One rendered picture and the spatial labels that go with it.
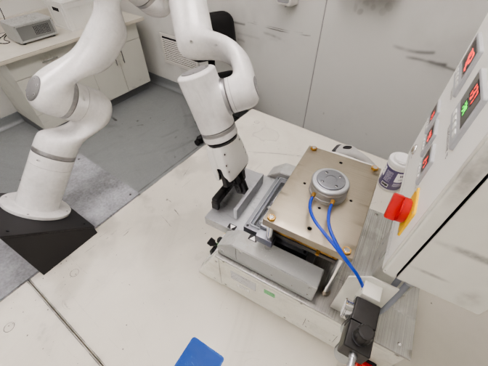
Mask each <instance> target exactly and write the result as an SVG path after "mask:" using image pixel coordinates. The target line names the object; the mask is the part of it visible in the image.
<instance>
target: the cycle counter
mask: <svg viewBox="0 0 488 366"><path fill-rule="evenodd" d="M475 53H476V45H475V41H474V42H473V44H472V46H471V48H470V49H469V51H468V53H467V55H466V56H465V58H464V60H463V74H464V72H465V70H466V68H467V67H468V65H469V63H470V62H471V60H472V59H473V56H474V55H475Z"/></svg>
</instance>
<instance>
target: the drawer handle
mask: <svg viewBox="0 0 488 366"><path fill-rule="evenodd" d="M233 187H234V184H232V185H231V186H229V187H224V186H223V185H222V187H221V188H220V189H219V191H218V192H217V193H216V194H215V195H214V196H213V197H212V201H211V204H212V208H214V209H216V210H219V209H220V202H222V200H223V199H224V198H225V196H226V195H227V194H228V192H229V191H230V190H231V189H232V188H233Z"/></svg>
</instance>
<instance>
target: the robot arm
mask: <svg viewBox="0 0 488 366"><path fill-rule="evenodd" d="M121 1H122V0H94V7H93V11H92V14H91V17H90V19H89V21H88V23H87V25H86V27H85V29H84V31H83V33H82V35H81V37H80V39H79V40H78V42H77V44H76V45H75V46H74V47H73V48H72V49H71V50H70V51H69V52H68V53H67V54H65V55H64V56H62V57H61V58H59V59H57V60H55V61H54V62H51V63H50V64H48V65H46V66H45V67H43V68H42V69H40V70H39V71H38V72H36V73H35V74H34V75H33V76H32V77H31V79H30V80H29V81H28V84H27V87H26V90H25V91H26V97H27V100H28V102H29V103H30V105H31V106H32V107H33V108H35V109H36V110H38V111H39V112H41V113H44V114H47V115H51V116H54V117H58V118H62V119H65V120H69V121H68V122H67V123H66V124H63V125H61V126H58V127H54V128H50V129H43V130H40V131H38V132H37V133H36V135H35V137H34V139H33V143H32V145H31V149H30V152H29V155H28V159H27V162H26V164H25V168H24V172H23V175H22V178H21V181H20V185H19V187H18V190H17V192H11V193H7V194H5V195H2V196H1V197H0V207H1V208H2V209H4V210H5V211H6V212H8V213H10V214H13V215H15V216H19V217H22V218H26V219H33V220H40V221H53V220H59V219H64V218H65V217H67V216H69V214H70V212H71V208H70V206H69V205H68V204H67V203H66V202H64V201H63V200H62V198H63V195H64V193H65V189H66V187H67V184H68V180H69V178H70V174H71V172H72V170H73V166H74V163H75V161H76V157H77V154H78V151H79V149H80V147H81V145H82V144H83V143H84V142H85V141H86V140H87V139H88V138H89V137H91V136H93V135H94V134H96V133H97V132H98V131H100V130H101V129H103V128H104V127H105V126H106V125H107V124H108V123H109V121H110V119H111V116H112V112H113V107H112V104H111V101H110V100H109V98H108V97H107V96H106V95H105V94H103V93H102V92H100V91H98V90H96V89H93V88H91V87H89V86H86V85H83V84H80V83H79V82H78V81H79V80H81V79H82V78H85V77H87V76H92V75H95V74H98V73H101V72H103V71H105V70H107V69H108V68H109V67H110V66H111V65H112V64H113V63H114V62H115V60H116V58H117V57H118V55H119V54H120V52H121V50H122V48H123V46H124V44H125V43H126V39H127V29H126V24H125V21H124V18H123V15H122V11H121ZM129 1H130V2H131V3H132V4H133V5H135V6H136V7H137V8H139V9H140V10H142V11H143V12H144V13H145V14H147V15H149V16H151V17H158V18H161V17H166V16H167V15H169V13H171V19H172V23H173V27H174V34H175V38H176V44H177V46H178V49H179V52H180V53H181V55H182V56H183V57H185V58H186V59H188V60H217V61H221V62H225V63H227V64H228V65H230V66H231V67H232V70H233V73H232V75H231V76H228V77H226V78H220V77H219V75H218V73H217V71H216V67H215V66H214V65H201V66H198V67H196V68H193V69H190V70H188V71H186V72H185V73H183V74H181V75H180V77H178V83H179V86H180V88H181V90H182V93H183V95H184V97H185V99H186V101H187V104H188V106H189V108H190V110H191V113H192V115H193V118H194V119H195V122H196V124H197V126H198V128H199V131H200V133H201V135H202V138H203V140H204V142H205V143H206V144H207V145H208V146H207V153H208V159H209V161H210V164H211V168H212V170H213V173H214V175H215V177H216V179H217V180H218V181H220V180H222V183H223V186H224V187H229V186H231V185H232V184H234V186H235V189H236V191H237V193H238V194H245V193H246V192H247V191H248V185H247V184H246V181H245V167H246V166H247V164H248V154H247V152H246V149H245V146H244V144H243V141H242V139H241V138H240V136H239V134H238V132H237V127H236V125H235V121H234V118H233V116H232V114H233V113H237V112H240V111H243V110H247V109H249V108H252V107H254V106H255V105H257V103H258V101H259V89H258V85H257V82H256V77H255V73H254V70H253V66H252V64H251V61H250V59H249V57H248V55H247V54H246V52H245V51H244V49H243V48H242V47H241V46H240V45H239V44H238V43H237V42H235V41H234V40H232V39H231V38H230V37H228V36H225V35H224V34H221V33H218V32H216V31H213V29H212V25H211V18H210V15H209V11H208V4H207V0H129Z"/></svg>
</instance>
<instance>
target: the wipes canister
mask: <svg viewBox="0 0 488 366"><path fill-rule="evenodd" d="M407 157H408V154H406V153H403V152H394V153H392V154H390V156H389V160H388V162H387V164H386V166H385V168H384V170H383V172H382V174H381V175H380V177H379V180H378V186H379V187H380V188H381V189H382V190H385V191H387V192H396V191H398V190H399V188H400V187H401V185H402V179H403V176H404V170H405V166H406V162H407Z"/></svg>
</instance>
